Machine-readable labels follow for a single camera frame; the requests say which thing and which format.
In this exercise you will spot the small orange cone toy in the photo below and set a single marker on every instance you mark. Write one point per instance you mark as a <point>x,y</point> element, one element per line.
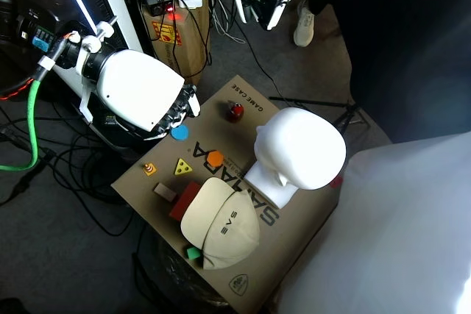
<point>149,170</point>

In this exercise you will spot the black device with red light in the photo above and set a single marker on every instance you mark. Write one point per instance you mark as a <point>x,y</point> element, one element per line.
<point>158,7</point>

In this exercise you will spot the black plastic bag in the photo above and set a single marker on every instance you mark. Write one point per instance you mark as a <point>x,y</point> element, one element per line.
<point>173,281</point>

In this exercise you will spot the black tripod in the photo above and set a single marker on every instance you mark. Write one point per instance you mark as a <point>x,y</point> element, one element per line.
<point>346,115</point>

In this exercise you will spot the small brown block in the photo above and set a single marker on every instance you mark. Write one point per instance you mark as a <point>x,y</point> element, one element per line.
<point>165,192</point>

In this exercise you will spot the small green cube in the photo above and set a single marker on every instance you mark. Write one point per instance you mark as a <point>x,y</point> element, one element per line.
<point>192,253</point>

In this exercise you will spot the orange hexagon block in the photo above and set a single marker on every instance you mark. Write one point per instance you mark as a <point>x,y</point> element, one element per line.
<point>214,159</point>

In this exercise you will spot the large orange-red block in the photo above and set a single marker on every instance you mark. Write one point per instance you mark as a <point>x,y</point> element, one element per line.
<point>182,205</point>

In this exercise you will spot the cardboard carton with red sticker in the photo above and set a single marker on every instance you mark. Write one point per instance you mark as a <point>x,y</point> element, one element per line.
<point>187,42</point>

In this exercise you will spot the brown cardboard box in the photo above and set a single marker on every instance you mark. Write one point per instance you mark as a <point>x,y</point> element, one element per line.
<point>257,255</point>

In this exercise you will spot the white column with black strip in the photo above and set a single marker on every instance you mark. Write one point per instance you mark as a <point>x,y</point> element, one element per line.
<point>121,16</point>

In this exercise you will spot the yellow triangle block with holes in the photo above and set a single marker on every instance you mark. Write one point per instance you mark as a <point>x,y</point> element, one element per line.
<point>180,171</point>

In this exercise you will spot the white cloth backdrop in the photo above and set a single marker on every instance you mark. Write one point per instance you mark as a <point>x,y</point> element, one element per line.
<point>386,237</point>

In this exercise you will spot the white mannequin head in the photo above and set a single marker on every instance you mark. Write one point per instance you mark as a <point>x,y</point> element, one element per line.
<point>305,145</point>

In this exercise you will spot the blue disc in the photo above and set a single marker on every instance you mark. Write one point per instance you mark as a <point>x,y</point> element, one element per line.
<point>180,134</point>

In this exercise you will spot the beige baseball cap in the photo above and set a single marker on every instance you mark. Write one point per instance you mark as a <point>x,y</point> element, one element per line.
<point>221,218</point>

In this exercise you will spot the person's foot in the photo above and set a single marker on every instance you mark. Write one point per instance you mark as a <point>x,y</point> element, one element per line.
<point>304,23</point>

